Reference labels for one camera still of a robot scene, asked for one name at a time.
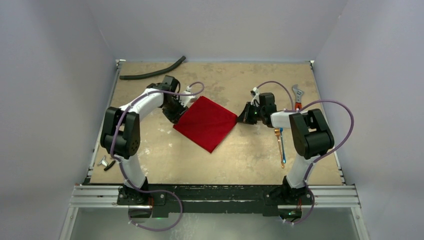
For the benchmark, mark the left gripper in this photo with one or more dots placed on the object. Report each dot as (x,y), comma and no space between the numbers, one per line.
(175,117)

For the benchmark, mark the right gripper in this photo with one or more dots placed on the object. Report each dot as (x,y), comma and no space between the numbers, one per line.
(248,113)

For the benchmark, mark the red cloth napkin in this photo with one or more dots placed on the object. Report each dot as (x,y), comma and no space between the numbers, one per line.
(206,123)

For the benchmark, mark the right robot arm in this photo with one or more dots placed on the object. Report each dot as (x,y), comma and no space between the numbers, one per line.
(311,134)

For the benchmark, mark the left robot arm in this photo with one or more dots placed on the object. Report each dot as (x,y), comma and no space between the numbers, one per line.
(121,134)

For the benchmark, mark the gold fork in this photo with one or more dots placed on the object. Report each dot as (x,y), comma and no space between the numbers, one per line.
(279,136)

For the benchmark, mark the blue utensil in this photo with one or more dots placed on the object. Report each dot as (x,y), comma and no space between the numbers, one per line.
(282,147)

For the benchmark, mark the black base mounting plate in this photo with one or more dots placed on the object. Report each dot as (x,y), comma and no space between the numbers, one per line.
(159,200)

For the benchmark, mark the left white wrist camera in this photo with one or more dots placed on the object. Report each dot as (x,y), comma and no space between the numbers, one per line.
(187,97)

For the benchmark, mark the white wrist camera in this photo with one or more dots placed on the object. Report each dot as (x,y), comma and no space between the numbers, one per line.
(255,97)
(187,97)

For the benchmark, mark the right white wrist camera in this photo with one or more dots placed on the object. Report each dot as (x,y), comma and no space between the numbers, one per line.
(255,97)

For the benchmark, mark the adjustable wrench orange handle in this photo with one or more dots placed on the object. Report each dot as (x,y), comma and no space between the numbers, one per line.
(298,96)

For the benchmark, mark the black handled pliers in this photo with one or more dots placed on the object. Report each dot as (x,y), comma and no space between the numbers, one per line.
(106,162)

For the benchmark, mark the aluminium frame rail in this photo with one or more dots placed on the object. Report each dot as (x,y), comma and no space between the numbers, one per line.
(247,156)

